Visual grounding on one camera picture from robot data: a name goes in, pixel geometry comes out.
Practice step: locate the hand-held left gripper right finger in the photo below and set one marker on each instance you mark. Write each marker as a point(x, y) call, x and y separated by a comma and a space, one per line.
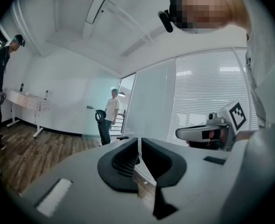
point(165, 164)

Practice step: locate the dark bottle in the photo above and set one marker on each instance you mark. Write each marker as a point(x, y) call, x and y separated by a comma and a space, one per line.
point(22, 87)

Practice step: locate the long ceiling light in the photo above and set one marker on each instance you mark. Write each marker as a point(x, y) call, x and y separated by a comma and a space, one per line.
point(97, 3)

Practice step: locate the table with white cloth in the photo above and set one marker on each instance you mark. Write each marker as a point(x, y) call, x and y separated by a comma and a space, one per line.
point(27, 101)

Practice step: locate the person's right forearm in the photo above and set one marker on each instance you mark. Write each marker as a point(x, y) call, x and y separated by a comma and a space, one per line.
point(244, 135)

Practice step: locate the person's white shirt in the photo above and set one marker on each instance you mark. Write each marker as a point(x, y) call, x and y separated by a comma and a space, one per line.
point(268, 66)

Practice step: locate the black railing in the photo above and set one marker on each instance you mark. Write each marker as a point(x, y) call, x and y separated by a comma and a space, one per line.
point(118, 122)

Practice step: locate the black office chair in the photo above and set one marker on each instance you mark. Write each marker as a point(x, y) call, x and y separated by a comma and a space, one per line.
point(104, 129)

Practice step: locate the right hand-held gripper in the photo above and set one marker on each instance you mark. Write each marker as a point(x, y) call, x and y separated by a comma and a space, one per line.
point(230, 122)

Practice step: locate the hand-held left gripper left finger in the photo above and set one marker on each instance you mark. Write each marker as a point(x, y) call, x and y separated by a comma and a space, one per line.
point(125, 174)

